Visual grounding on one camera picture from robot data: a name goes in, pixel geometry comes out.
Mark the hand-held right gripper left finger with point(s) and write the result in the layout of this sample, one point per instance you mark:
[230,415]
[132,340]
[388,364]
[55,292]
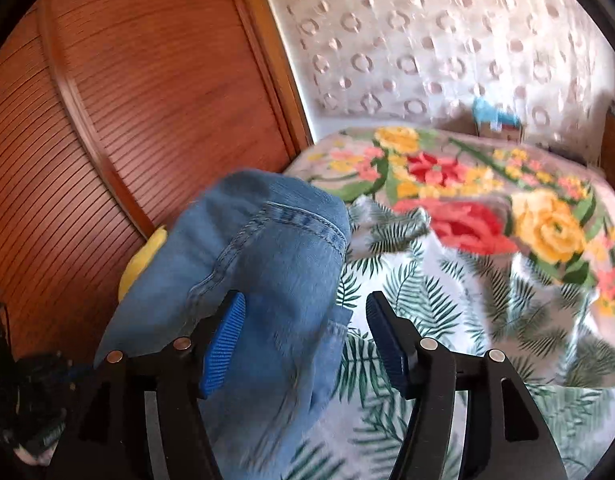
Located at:
[222,345]

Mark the circle patterned wall curtain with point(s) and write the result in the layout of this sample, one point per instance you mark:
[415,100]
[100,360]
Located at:
[437,35]

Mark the wooden louvred wardrobe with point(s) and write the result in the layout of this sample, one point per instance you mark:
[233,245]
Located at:
[137,85]

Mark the yellow plush toy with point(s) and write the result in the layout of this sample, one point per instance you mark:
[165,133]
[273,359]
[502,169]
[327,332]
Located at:
[142,260]

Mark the blue denim pants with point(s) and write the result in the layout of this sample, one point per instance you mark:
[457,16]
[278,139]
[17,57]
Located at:
[277,270]

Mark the leaf print bed sheet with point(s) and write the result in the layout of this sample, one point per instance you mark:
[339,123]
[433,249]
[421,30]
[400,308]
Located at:
[462,310]

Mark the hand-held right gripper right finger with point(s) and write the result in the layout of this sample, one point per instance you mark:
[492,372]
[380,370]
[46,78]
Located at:
[387,340]

